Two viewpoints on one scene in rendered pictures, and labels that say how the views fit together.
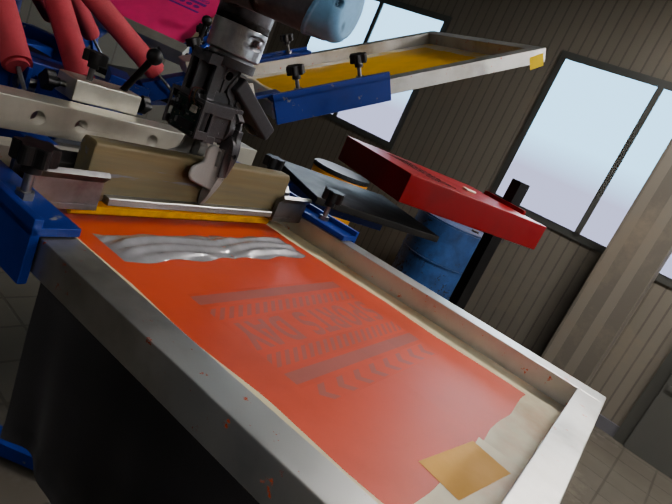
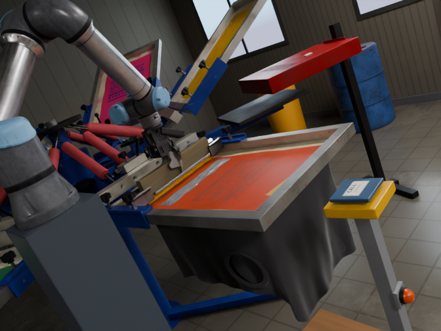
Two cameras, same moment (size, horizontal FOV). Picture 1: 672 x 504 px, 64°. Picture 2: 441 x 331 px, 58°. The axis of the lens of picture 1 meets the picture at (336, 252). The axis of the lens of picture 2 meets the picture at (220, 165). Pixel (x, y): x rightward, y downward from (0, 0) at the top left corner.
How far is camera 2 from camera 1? 0.76 m
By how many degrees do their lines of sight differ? 18
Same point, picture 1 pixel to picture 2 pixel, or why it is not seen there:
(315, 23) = (158, 108)
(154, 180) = (163, 177)
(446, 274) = (366, 83)
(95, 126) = (138, 174)
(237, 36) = (148, 120)
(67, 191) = (143, 199)
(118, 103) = (139, 161)
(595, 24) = not seen: outside the picture
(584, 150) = not seen: outside the picture
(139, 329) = (175, 215)
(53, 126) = (128, 184)
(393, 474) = (255, 202)
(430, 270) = not seen: hidden behind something
